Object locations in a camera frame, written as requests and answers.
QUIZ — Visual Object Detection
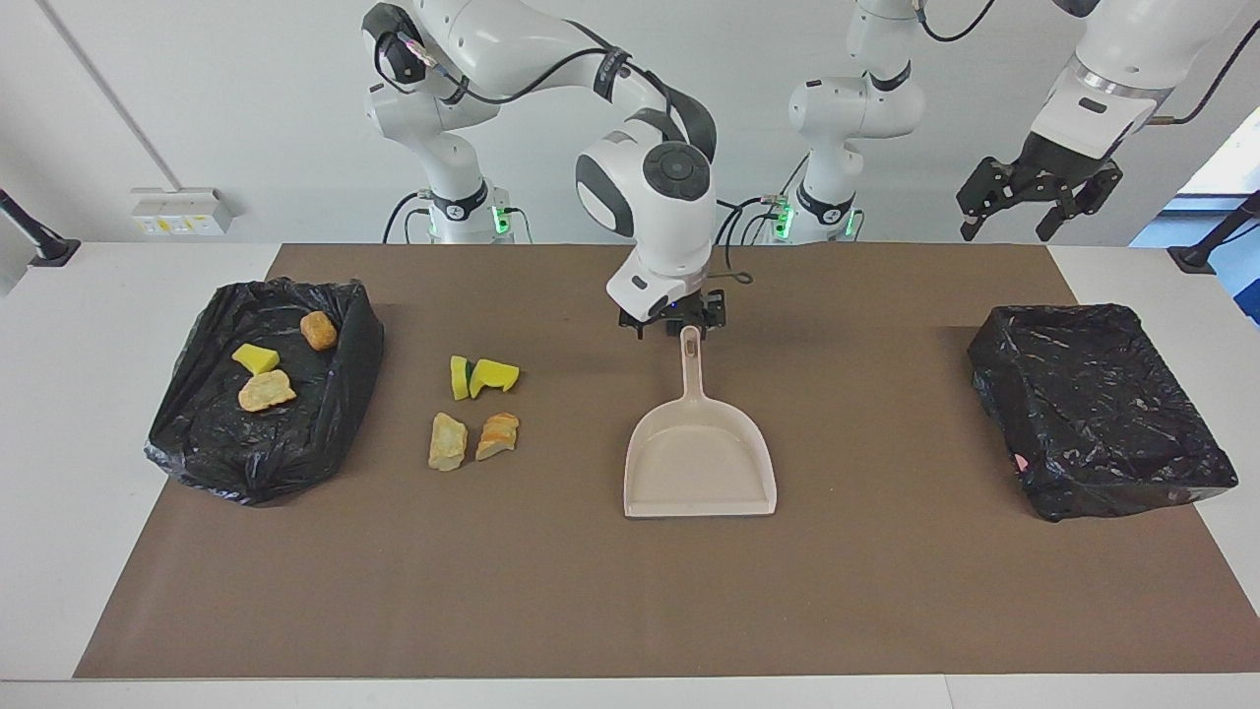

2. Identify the yellow notched sponge piece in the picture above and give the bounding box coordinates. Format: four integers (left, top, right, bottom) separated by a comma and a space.
469, 360, 521, 400

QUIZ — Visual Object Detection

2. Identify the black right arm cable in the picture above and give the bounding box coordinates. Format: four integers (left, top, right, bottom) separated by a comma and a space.
374, 10, 754, 287

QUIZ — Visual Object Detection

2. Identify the black bag lined bin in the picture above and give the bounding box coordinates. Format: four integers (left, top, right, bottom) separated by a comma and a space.
145, 277, 386, 507

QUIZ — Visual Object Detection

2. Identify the beige plastic dustpan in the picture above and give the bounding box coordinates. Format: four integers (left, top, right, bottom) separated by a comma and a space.
623, 326, 779, 519

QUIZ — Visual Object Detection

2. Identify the beige wedge sponge chunk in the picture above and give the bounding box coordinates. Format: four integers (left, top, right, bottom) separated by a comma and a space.
428, 412, 470, 472

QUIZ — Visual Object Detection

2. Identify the window with blue frame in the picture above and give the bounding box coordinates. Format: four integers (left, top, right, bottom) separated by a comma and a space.
1130, 103, 1260, 326

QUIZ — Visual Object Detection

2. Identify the black clamp stand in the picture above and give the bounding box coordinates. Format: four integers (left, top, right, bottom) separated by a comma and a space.
1167, 190, 1260, 275
0, 189, 82, 269

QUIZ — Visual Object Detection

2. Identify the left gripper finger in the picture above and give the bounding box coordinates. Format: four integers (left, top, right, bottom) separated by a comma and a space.
957, 158, 1025, 242
1036, 162, 1125, 243

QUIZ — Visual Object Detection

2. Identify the white wall conduit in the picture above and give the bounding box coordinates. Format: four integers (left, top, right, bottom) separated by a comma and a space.
37, 0, 183, 193

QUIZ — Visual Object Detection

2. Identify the white wall socket box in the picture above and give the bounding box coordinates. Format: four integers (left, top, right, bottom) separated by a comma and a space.
131, 187, 237, 237

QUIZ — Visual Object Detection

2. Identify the pale rounded sponge chunk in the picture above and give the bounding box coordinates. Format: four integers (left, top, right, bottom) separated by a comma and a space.
238, 369, 297, 414

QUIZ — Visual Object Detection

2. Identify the brown table mat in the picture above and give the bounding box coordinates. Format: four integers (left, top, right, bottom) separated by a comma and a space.
74, 243, 1260, 680

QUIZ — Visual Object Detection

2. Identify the orange striped sponge chunk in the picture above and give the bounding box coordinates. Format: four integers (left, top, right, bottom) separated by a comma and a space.
475, 413, 521, 462

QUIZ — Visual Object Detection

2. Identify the black bag bin pink mark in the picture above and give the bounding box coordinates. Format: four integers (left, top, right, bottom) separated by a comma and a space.
967, 303, 1239, 523

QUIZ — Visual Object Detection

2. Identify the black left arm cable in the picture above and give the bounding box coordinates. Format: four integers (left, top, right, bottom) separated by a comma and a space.
913, 0, 1260, 127

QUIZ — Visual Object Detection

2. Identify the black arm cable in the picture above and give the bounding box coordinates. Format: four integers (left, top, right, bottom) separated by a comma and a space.
913, 0, 1260, 127
374, 10, 754, 287

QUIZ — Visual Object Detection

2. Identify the black base cable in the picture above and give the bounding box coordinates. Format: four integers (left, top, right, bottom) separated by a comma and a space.
716, 197, 788, 245
382, 192, 434, 244

